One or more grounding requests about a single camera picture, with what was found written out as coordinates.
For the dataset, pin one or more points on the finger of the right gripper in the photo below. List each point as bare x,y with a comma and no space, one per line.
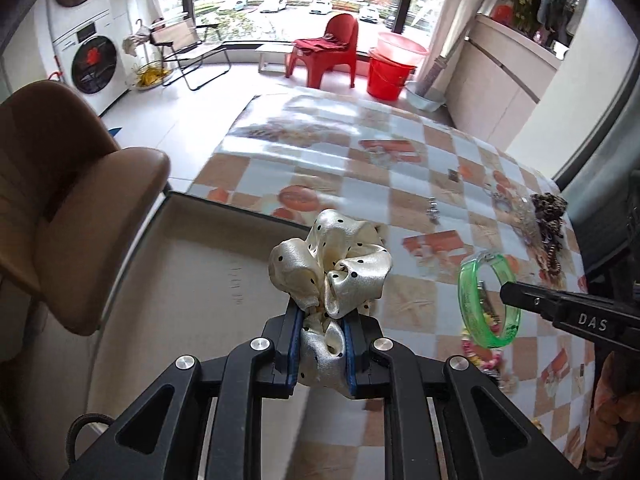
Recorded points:
542,301

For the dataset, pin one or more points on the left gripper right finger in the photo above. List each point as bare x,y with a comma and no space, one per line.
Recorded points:
444,419

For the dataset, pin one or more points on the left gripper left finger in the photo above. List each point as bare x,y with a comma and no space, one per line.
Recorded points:
280,359

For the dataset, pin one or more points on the green glitter bangle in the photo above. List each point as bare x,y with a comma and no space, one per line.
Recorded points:
489,321

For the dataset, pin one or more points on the cream polka dot scrunchie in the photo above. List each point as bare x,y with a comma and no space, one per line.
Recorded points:
339,268

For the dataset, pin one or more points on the grey jewelry tray box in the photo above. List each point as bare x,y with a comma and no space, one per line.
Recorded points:
196,287

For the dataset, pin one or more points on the leopard print scrunchie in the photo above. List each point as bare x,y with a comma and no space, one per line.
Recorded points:
549,212

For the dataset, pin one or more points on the large clear claw clip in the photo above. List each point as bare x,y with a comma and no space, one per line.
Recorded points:
519,213

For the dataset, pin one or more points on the small silver charm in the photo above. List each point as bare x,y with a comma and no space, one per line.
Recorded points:
433,211

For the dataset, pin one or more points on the patterned tablecloth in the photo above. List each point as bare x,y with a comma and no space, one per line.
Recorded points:
293,153

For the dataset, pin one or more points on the white cabinet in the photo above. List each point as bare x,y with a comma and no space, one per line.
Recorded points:
499,79

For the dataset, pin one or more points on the brown leather chair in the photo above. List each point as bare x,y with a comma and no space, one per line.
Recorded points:
72,201

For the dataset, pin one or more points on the red plastic bucket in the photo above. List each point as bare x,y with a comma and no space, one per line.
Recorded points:
392,60

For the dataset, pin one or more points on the folding lounge chair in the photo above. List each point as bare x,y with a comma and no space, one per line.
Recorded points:
185,47

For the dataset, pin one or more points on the red plastic chair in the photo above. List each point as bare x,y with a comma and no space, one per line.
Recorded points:
337,46

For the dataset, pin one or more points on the white washing machine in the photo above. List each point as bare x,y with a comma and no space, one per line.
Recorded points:
87,42

